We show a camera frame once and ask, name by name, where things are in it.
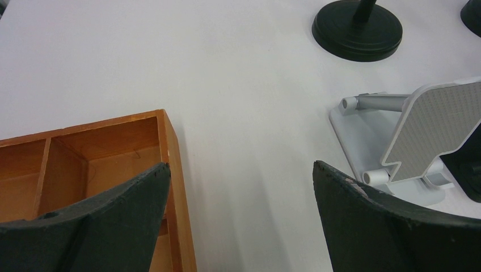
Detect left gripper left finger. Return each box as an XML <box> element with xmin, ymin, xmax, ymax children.
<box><xmin>1</xmin><ymin>163</ymin><xmax>171</xmax><ymax>271</ymax></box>

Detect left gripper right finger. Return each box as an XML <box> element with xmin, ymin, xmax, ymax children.
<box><xmin>313</xmin><ymin>160</ymin><xmax>480</xmax><ymax>271</ymax></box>

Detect white folding phone stand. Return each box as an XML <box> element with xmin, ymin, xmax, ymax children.
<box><xmin>329</xmin><ymin>77</ymin><xmax>480</xmax><ymax>206</ymax></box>

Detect black folding phone stand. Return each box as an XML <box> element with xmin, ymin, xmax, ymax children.
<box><xmin>441</xmin><ymin>125</ymin><xmax>480</xmax><ymax>203</ymax></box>

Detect black round base stand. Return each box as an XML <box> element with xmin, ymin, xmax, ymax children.
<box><xmin>311</xmin><ymin>1</ymin><xmax>403</xmax><ymax>62</ymax></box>

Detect orange wooden organizer tray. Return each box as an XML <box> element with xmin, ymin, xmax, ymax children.
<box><xmin>1</xmin><ymin>110</ymin><xmax>197</xmax><ymax>271</ymax></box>

